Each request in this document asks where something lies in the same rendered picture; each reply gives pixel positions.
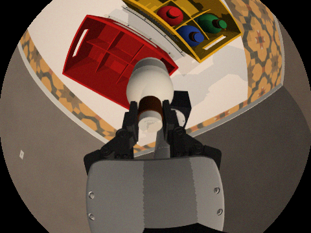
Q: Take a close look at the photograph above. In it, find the red crate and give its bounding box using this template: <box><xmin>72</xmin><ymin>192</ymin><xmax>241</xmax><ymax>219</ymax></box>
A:
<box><xmin>62</xmin><ymin>15</ymin><xmax>179</xmax><ymax>110</ymax></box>

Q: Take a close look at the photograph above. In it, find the green bottle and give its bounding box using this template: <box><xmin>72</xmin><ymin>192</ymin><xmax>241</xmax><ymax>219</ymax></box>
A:
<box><xmin>194</xmin><ymin>14</ymin><xmax>227</xmax><ymax>34</ymax></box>

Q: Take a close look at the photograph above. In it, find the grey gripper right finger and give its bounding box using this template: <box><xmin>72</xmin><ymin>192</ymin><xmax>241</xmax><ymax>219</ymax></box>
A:
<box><xmin>162</xmin><ymin>100</ymin><xmax>222</xmax><ymax>171</ymax></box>

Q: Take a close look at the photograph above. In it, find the blue bottle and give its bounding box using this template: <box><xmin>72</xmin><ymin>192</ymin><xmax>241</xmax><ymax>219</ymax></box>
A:
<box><xmin>176</xmin><ymin>25</ymin><xmax>204</xmax><ymax>47</ymax></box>

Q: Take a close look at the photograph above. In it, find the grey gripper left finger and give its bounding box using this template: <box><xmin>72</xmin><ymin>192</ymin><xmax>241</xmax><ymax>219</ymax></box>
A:
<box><xmin>84</xmin><ymin>101</ymin><xmax>139</xmax><ymax>175</ymax></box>

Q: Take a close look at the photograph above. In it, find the white bottle with grey label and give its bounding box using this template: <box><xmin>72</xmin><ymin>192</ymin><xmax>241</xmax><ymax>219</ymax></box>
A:
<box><xmin>126</xmin><ymin>57</ymin><xmax>174</xmax><ymax>133</ymax></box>

